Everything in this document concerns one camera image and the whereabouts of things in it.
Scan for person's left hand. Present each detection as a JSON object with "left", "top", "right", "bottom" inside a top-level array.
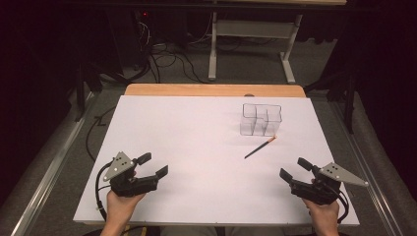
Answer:
[{"left": 106, "top": 189, "right": 148, "bottom": 221}]

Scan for black pencil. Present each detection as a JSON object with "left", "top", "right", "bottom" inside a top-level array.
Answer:
[{"left": 244, "top": 135, "right": 278, "bottom": 160}]

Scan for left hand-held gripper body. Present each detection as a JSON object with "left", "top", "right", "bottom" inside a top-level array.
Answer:
[{"left": 102, "top": 150, "right": 160, "bottom": 198}]

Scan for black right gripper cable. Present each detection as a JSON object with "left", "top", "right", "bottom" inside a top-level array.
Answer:
[{"left": 333, "top": 188, "right": 350, "bottom": 224}]

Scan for tangle of black cables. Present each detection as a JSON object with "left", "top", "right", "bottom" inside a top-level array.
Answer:
[{"left": 131, "top": 19, "right": 210, "bottom": 85}]

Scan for white board sheet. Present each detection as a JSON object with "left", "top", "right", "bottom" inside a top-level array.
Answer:
[{"left": 72, "top": 94, "right": 361, "bottom": 227}]

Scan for aluminium rail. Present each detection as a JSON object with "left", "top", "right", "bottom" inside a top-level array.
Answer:
[
  {"left": 9, "top": 91, "right": 96, "bottom": 236},
  {"left": 329, "top": 100, "right": 408, "bottom": 236}
]

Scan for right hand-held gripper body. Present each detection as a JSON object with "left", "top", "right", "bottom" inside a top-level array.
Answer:
[{"left": 289, "top": 162, "right": 370, "bottom": 207}]

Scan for black computer tower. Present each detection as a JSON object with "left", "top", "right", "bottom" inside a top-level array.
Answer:
[{"left": 105, "top": 9, "right": 152, "bottom": 75}]

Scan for white metal desk frame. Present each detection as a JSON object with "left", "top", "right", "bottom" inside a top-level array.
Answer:
[{"left": 208, "top": 11, "right": 304, "bottom": 85}]

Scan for person's right hand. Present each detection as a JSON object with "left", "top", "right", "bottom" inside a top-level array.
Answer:
[{"left": 302, "top": 197, "right": 340, "bottom": 228}]

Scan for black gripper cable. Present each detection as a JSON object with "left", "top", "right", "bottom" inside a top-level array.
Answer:
[
  {"left": 333, "top": 188, "right": 350, "bottom": 224},
  {"left": 94, "top": 161, "right": 114, "bottom": 221}
]

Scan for black floor cable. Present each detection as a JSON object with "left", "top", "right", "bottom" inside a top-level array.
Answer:
[{"left": 86, "top": 105, "right": 117, "bottom": 162}]

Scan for clear plastic compartment organizer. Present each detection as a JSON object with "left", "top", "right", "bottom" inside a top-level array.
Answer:
[{"left": 239, "top": 103, "right": 283, "bottom": 138}]

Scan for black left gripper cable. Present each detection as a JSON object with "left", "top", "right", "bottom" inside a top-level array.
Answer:
[{"left": 94, "top": 161, "right": 114, "bottom": 221}]

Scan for black stand legs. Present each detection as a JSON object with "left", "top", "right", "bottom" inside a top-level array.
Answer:
[
  {"left": 74, "top": 62, "right": 103, "bottom": 123},
  {"left": 304, "top": 72, "right": 359, "bottom": 135}
]

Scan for wooden table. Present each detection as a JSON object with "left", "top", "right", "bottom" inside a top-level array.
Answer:
[{"left": 124, "top": 83, "right": 307, "bottom": 98}]

